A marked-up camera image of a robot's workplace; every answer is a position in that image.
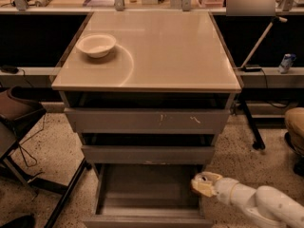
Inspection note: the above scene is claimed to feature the brown office chair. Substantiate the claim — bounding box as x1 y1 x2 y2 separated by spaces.
0 87 90 228

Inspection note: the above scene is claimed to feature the bottom grey open drawer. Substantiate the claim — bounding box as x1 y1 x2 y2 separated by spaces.
84 164 213 228

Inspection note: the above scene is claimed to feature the blue white can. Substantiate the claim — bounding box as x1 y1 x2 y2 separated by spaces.
278 53 296 74

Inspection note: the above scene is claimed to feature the grey drawer cabinet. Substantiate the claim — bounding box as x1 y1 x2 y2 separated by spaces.
50 9 244 228

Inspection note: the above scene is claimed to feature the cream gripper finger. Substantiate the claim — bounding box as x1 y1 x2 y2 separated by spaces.
199 172 222 181
191 180 217 198

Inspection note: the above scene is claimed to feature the black shoe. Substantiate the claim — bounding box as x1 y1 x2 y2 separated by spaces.
0 215 35 228

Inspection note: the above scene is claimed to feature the black power adapter right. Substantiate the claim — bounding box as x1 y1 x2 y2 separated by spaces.
242 65 262 72

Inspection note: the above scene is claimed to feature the middle grey drawer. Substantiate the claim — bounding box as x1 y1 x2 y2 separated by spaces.
82 145 215 164

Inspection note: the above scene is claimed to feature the person tan trouser leg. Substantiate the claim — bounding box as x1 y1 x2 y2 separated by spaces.
285 107 304 156

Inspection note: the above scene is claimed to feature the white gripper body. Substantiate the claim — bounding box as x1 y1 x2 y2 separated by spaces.
215 178 239 205

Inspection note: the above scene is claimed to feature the black power adapter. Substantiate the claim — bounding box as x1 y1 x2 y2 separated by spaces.
0 65 19 74
242 65 262 72

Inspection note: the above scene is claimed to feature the white bowl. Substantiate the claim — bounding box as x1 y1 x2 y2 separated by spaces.
76 33 117 59

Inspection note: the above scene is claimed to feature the top grey drawer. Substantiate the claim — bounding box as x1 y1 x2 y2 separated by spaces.
65 108 229 134

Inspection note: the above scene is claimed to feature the black power adapter left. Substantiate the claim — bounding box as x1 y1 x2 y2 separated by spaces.
0 65 19 74

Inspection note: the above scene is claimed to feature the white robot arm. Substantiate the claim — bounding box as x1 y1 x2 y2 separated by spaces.
191 172 304 228

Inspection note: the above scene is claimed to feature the white pole stand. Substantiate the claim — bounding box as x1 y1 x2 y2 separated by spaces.
239 16 288 70

